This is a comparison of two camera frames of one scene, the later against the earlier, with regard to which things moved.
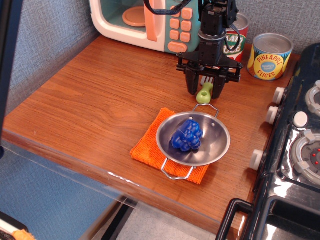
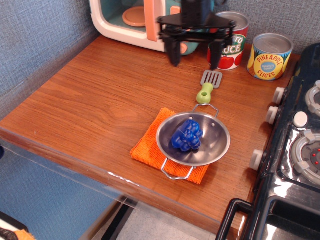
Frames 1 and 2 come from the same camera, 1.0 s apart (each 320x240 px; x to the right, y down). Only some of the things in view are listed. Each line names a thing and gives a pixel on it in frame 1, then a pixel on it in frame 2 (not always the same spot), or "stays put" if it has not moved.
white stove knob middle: x=272 y=114 stays put
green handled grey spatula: x=204 y=97 stays put
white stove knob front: x=256 y=158 stays put
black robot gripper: x=210 y=59 -> x=195 y=21
